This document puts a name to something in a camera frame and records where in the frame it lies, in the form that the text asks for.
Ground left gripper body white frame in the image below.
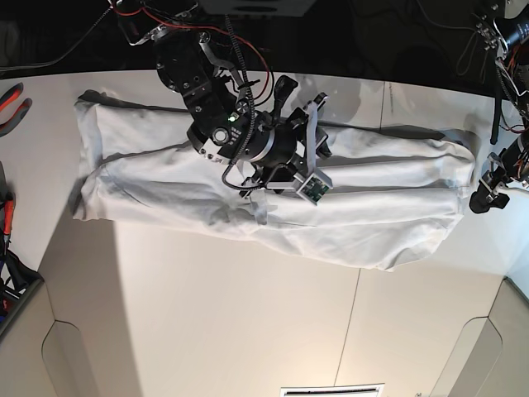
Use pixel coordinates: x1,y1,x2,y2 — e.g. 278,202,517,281
479,136,528,203

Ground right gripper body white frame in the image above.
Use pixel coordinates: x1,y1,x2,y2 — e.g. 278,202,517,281
222,75,331,198

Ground white t-shirt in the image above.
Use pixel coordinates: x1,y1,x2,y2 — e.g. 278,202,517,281
73,90,475,270

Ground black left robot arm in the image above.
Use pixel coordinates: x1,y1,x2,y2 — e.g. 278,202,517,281
469,1,528,214

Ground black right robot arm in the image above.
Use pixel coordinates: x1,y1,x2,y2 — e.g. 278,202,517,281
110,1,333,204

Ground white floor vent grille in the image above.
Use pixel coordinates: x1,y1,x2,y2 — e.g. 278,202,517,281
280,384,384,397

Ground black bag at left edge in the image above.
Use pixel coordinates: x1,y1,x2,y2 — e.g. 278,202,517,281
1,250,44,300

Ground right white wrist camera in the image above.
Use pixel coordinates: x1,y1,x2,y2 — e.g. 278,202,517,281
294,170,333,205

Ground orange handled pliers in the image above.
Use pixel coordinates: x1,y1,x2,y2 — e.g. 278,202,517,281
0,81,33,140

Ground red handled tool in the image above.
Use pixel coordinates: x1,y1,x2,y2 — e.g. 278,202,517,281
1,192,15,258

